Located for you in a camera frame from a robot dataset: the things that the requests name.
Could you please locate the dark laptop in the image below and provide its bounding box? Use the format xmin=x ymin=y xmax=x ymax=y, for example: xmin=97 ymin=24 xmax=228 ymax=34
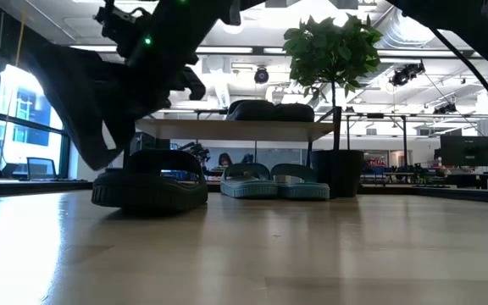
xmin=25 ymin=156 xmax=58 ymax=181

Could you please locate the black metal rig frame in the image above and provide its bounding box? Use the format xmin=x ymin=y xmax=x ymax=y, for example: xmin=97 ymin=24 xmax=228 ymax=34
xmin=0 ymin=177 xmax=488 ymax=207

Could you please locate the long ceiling light strip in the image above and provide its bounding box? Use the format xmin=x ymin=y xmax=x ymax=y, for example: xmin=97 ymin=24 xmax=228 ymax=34
xmin=377 ymin=49 xmax=482 ymax=59
xmin=69 ymin=44 xmax=287 ymax=55

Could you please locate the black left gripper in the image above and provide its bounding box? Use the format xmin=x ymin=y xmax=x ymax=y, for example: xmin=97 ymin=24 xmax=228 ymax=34
xmin=125 ymin=46 xmax=208 ymax=109

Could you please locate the large black-framed window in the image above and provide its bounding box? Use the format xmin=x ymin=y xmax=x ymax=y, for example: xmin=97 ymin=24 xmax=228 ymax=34
xmin=0 ymin=63 xmax=74 ymax=179

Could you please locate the silver ventilation duct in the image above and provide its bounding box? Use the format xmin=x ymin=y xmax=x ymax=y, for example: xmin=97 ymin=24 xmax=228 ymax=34
xmin=374 ymin=8 xmax=440 ymax=47

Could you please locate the black frame background table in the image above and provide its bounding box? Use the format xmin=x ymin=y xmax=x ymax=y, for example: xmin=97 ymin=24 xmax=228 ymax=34
xmin=341 ymin=110 xmax=444 ymax=170

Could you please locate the black computer monitor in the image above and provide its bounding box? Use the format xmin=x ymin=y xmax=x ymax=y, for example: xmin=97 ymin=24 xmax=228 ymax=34
xmin=440 ymin=135 xmax=488 ymax=168

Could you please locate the teal slide sandal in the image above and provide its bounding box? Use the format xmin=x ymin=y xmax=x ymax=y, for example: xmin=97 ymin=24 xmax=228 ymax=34
xmin=219 ymin=163 xmax=280 ymax=199
xmin=270 ymin=164 xmax=331 ymax=201

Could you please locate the black round ceiling camera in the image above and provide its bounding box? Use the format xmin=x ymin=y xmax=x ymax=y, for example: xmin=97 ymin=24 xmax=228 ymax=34
xmin=253 ymin=66 xmax=270 ymax=85

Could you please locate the black ceiling spotlight cluster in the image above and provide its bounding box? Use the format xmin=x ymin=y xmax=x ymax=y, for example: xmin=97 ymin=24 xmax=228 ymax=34
xmin=390 ymin=62 xmax=426 ymax=88

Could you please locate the wooden shelf black frame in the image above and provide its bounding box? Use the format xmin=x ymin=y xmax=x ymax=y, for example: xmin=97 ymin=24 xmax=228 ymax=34
xmin=120 ymin=105 xmax=341 ymax=190

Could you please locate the green potted plant black pot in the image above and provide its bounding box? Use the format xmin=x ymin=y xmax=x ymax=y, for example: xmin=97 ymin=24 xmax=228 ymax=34
xmin=283 ymin=14 xmax=384 ymax=199

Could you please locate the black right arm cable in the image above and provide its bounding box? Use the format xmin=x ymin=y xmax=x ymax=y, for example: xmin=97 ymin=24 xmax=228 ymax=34
xmin=430 ymin=27 xmax=488 ymax=139

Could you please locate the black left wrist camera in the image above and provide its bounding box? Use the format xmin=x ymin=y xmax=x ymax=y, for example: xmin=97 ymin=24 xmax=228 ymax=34
xmin=93 ymin=3 xmax=152 ymax=56

